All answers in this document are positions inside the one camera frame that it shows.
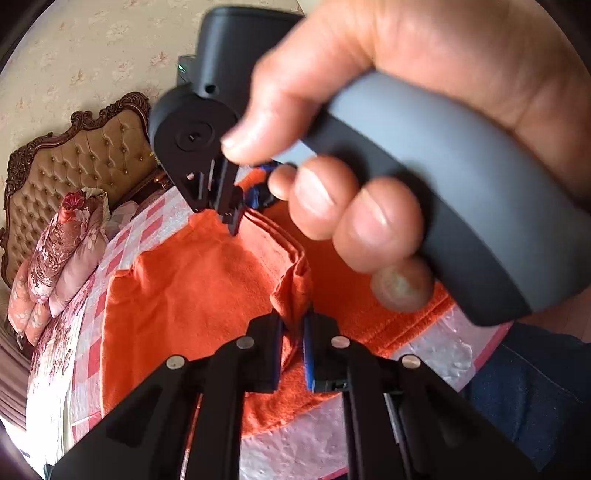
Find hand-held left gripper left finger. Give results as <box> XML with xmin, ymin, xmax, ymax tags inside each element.
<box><xmin>48</xmin><ymin>310</ymin><xmax>284</xmax><ymax>480</ymax></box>

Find plain pink pillow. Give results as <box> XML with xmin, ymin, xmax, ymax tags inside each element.
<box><xmin>48</xmin><ymin>231</ymin><xmax>109</xmax><ymax>319</ymax></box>

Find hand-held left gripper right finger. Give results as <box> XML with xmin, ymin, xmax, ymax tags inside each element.
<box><xmin>302</xmin><ymin>311</ymin><xmax>539</xmax><ymax>480</ymax></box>

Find orange towel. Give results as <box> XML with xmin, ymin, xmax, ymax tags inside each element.
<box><xmin>100</xmin><ymin>196</ymin><xmax>455</xmax><ymax>439</ymax></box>

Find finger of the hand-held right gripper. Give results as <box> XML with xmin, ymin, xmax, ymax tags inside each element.
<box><xmin>240</xmin><ymin>162</ymin><xmax>279</xmax><ymax>214</ymax></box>
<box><xmin>208</xmin><ymin>159</ymin><xmax>245</xmax><ymax>237</ymax></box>

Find floral bed sheet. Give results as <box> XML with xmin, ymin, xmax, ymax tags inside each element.
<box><xmin>25</xmin><ymin>258</ymin><xmax>112</xmax><ymax>467</ymax></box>

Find pink floral pillow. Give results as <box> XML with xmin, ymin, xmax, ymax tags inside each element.
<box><xmin>8</xmin><ymin>268</ymin><xmax>51</xmax><ymax>335</ymax></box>
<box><xmin>21</xmin><ymin>305</ymin><xmax>54</xmax><ymax>347</ymax></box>

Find pink curtain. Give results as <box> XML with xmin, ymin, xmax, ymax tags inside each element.
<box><xmin>0</xmin><ymin>318</ymin><xmax>33</xmax><ymax>430</ymax></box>

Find person's blue jeans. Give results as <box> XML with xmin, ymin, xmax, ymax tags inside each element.
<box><xmin>462</xmin><ymin>323</ymin><xmax>591</xmax><ymax>472</ymax></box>

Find pink white checkered cloth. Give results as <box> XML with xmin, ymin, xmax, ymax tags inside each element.
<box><xmin>60</xmin><ymin>185</ymin><xmax>513</xmax><ymax>480</ymax></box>

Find tufted carved wooden headboard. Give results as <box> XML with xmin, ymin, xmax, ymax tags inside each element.
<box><xmin>0</xmin><ymin>91</ymin><xmax>174</xmax><ymax>287</ymax></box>

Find folded floral quilt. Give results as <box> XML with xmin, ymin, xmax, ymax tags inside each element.
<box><xmin>28</xmin><ymin>188</ymin><xmax>112</xmax><ymax>305</ymax></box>

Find pale checkered pillow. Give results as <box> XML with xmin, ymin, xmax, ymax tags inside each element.
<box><xmin>110</xmin><ymin>202</ymin><xmax>139</xmax><ymax>229</ymax></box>

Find person's right hand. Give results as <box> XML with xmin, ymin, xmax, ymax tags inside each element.
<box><xmin>221</xmin><ymin>0</ymin><xmax>591</xmax><ymax>313</ymax></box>

